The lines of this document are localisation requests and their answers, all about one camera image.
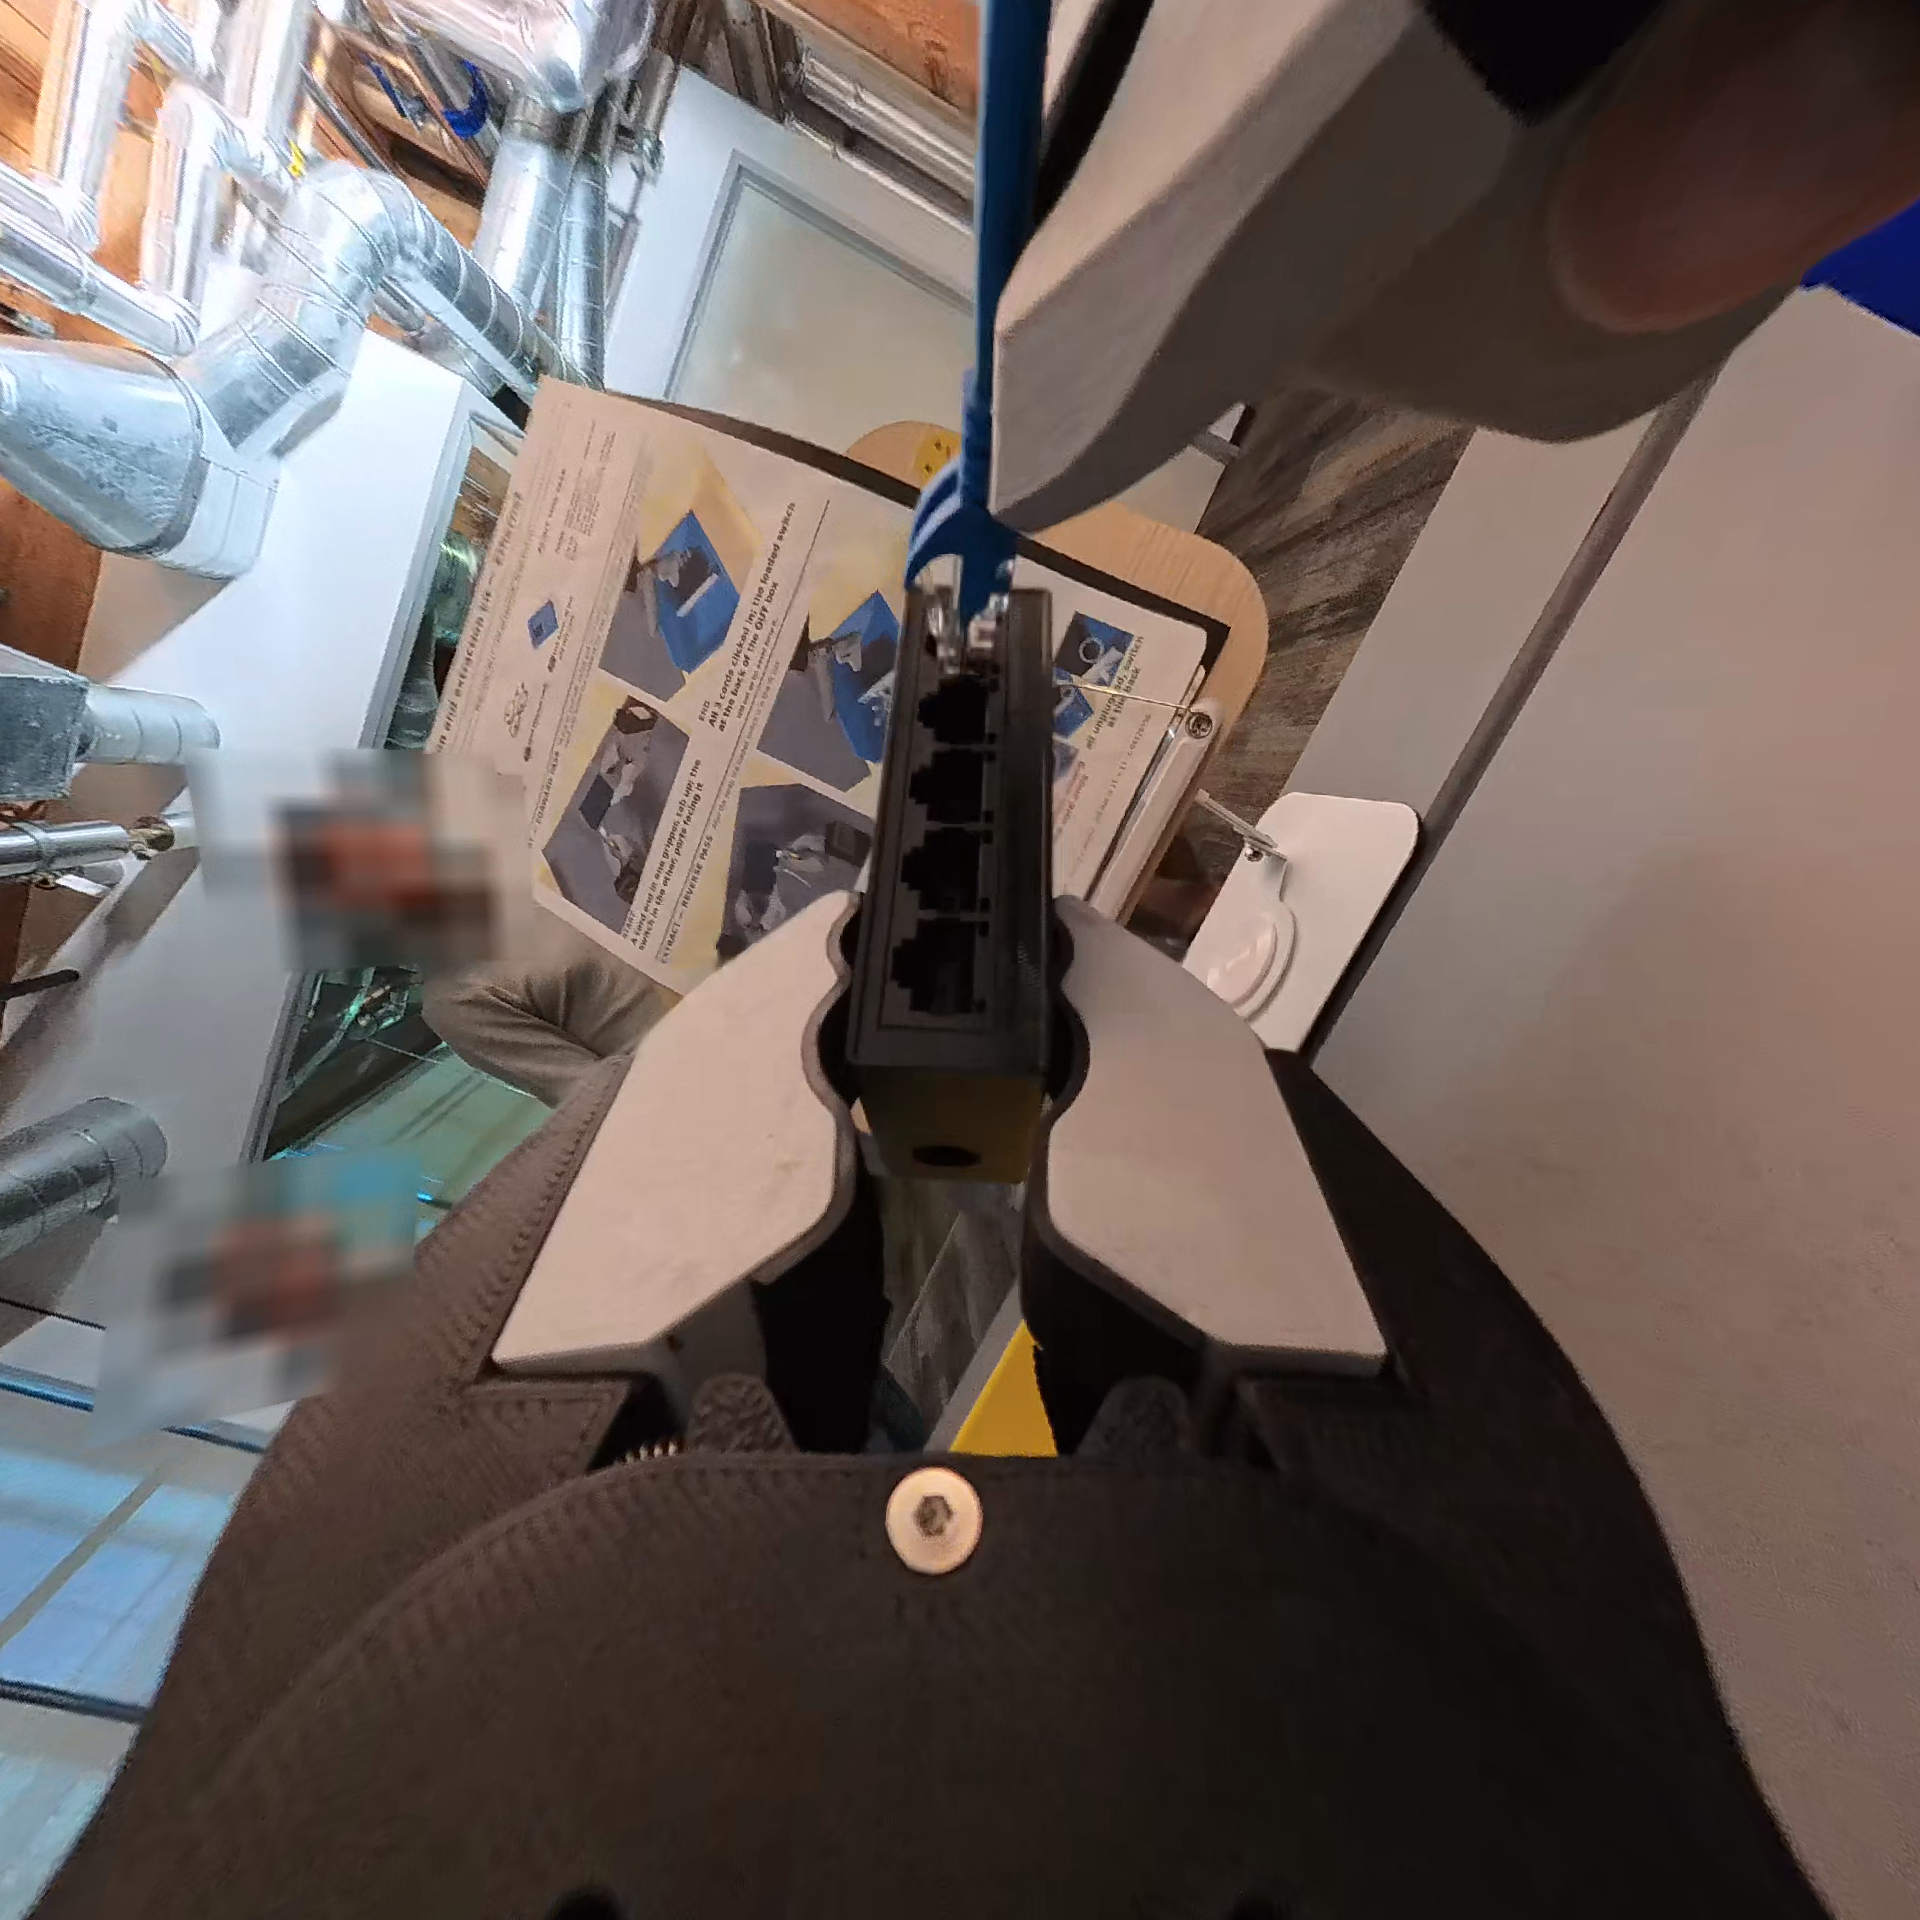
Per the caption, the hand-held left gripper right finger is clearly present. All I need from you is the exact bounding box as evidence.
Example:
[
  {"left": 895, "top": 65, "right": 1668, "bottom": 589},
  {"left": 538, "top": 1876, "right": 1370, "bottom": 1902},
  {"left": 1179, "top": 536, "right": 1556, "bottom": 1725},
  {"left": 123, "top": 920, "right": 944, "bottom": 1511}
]
[{"left": 1025, "top": 895, "right": 1391, "bottom": 1380}]

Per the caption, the blue ethernet cable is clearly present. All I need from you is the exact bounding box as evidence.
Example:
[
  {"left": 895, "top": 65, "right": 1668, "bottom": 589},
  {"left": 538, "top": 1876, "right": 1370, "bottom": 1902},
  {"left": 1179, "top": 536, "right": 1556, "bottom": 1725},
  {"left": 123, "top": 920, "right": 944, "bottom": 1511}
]
[{"left": 906, "top": 0, "right": 1054, "bottom": 636}]

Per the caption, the yellow plastic bin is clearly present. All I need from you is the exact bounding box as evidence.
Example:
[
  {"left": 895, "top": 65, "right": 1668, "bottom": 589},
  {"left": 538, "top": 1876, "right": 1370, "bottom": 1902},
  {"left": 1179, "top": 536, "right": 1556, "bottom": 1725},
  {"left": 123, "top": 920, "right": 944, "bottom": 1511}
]
[{"left": 955, "top": 1319, "right": 1060, "bottom": 1458}]

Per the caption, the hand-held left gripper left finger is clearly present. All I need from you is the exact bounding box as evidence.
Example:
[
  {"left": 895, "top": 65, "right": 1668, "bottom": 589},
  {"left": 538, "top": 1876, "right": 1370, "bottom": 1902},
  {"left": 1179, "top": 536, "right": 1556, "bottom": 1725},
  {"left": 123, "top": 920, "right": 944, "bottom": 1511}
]
[{"left": 489, "top": 895, "right": 864, "bottom": 1374}]

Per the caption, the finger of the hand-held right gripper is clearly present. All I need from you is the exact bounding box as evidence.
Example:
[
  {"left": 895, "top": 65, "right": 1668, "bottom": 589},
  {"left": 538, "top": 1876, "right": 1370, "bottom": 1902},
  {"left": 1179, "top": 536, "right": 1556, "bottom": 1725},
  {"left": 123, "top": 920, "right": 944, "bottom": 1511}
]
[{"left": 993, "top": 0, "right": 1724, "bottom": 532}]

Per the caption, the person's right hand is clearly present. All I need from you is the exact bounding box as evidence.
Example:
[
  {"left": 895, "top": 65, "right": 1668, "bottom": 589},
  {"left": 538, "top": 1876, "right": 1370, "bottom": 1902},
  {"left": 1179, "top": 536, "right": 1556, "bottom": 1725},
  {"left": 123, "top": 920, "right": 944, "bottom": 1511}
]
[{"left": 1551, "top": 0, "right": 1920, "bottom": 333}]

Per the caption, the white door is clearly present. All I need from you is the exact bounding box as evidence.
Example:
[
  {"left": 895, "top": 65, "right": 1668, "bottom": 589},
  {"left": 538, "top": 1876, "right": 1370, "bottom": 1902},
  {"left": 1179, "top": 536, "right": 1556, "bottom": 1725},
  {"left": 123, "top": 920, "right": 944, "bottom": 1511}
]
[{"left": 607, "top": 141, "right": 979, "bottom": 451}]

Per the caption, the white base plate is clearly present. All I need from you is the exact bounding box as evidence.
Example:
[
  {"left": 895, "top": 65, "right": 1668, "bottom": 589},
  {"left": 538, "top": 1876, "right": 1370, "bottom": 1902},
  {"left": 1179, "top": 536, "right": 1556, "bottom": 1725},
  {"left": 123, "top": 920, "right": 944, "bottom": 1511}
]
[{"left": 1188, "top": 796, "right": 1425, "bottom": 1053}]

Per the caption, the instruction poster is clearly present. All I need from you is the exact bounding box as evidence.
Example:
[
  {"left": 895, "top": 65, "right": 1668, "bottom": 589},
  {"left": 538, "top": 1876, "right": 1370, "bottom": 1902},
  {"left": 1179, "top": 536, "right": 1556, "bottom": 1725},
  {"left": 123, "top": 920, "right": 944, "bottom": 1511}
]
[{"left": 458, "top": 374, "right": 1214, "bottom": 998}]

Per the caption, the large silver elbow duct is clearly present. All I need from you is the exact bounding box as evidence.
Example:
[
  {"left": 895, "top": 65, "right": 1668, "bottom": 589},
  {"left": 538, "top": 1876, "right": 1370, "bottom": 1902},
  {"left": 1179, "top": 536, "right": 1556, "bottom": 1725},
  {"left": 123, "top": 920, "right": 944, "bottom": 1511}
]
[{"left": 0, "top": 159, "right": 541, "bottom": 583}]

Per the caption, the black ethernet switch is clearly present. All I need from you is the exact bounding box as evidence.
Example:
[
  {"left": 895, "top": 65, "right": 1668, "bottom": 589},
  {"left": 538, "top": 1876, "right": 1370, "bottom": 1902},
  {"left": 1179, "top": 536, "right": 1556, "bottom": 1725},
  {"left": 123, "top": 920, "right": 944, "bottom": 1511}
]
[{"left": 844, "top": 585, "right": 1054, "bottom": 1184}]

